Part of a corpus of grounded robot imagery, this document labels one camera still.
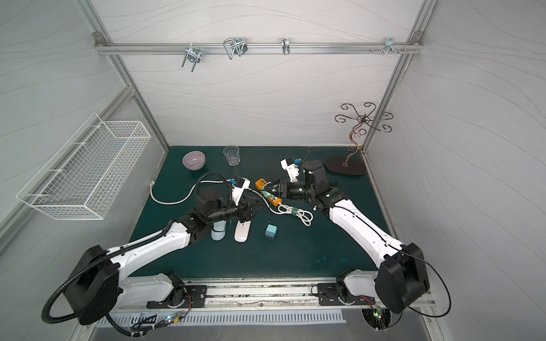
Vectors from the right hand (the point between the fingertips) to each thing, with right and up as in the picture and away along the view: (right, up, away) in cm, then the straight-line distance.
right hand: (267, 188), depth 73 cm
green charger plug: (0, -2, -2) cm, 3 cm away
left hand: (-2, -6, +1) cm, 6 cm away
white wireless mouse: (-11, -20, +15) cm, 27 cm away
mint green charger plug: (+1, -20, +15) cm, 24 cm away
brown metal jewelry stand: (+45, +9, +36) cm, 58 cm away
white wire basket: (-60, +4, -5) cm, 60 cm away
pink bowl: (-41, +11, +36) cm, 56 cm away
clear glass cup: (-21, +16, +40) cm, 48 cm away
